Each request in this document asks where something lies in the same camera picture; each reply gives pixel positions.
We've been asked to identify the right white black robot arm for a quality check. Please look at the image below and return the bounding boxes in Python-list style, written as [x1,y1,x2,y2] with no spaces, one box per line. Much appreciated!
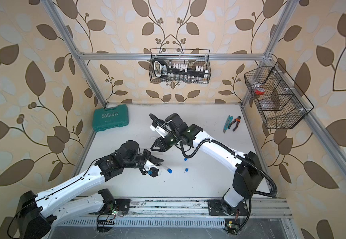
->
[149,113,277,215]

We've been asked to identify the black wire basket right wall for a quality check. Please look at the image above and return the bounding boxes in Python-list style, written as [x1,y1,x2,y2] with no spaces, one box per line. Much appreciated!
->
[244,62,314,129]

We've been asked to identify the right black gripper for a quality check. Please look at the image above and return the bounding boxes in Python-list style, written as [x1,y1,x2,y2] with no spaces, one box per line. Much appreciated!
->
[150,131,181,152]

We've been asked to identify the orange black pliers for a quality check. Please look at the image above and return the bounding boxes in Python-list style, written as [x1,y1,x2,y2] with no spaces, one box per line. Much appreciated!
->
[228,116,241,131]

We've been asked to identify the black wire basket back wall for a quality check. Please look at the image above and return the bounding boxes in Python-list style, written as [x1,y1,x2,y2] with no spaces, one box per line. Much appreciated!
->
[149,48,211,84]

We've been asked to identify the black socket holder set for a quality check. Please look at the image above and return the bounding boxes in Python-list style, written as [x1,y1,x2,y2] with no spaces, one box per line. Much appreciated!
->
[149,57,211,80]

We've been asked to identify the black wire basket wall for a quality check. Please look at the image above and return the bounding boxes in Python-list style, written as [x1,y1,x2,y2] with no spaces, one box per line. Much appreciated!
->
[244,62,314,129]
[149,48,211,84]

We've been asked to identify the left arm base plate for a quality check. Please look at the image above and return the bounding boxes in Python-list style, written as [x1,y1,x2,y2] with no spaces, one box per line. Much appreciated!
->
[88,198,131,215]

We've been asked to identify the red item in basket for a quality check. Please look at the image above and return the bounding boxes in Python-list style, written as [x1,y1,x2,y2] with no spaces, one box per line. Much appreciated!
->
[252,84,265,96]

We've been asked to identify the teal utility knife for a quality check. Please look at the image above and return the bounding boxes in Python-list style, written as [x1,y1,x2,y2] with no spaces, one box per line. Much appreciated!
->
[223,116,233,133]

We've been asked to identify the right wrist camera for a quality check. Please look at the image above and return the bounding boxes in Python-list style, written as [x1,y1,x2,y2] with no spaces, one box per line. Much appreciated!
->
[150,124,169,138]

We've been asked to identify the green plastic tool case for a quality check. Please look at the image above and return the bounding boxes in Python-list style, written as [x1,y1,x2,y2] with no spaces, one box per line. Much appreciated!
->
[92,105,129,132]

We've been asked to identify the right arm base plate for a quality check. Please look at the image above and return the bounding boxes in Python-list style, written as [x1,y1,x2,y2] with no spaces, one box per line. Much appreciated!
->
[207,199,248,216]

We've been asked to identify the aluminium front rail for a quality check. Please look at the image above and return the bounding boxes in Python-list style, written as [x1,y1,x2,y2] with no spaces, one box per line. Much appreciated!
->
[52,196,293,219]

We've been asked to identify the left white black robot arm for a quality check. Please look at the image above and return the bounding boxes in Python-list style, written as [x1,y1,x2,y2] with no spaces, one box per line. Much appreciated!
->
[12,140,163,239]

